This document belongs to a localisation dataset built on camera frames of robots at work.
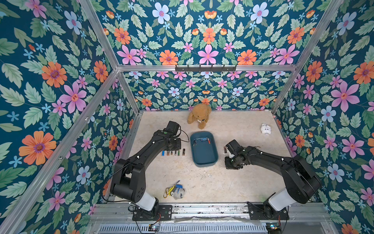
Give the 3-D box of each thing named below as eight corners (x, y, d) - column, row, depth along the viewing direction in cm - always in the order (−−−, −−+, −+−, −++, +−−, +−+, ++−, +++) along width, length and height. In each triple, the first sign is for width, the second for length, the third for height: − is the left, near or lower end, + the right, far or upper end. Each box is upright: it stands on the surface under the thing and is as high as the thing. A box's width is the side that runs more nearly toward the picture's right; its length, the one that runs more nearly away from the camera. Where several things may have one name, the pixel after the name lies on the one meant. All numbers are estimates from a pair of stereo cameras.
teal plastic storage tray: (194, 169, 91) (194, 165, 87) (190, 135, 107) (189, 131, 103) (219, 165, 92) (220, 162, 88) (211, 132, 108) (211, 128, 105)
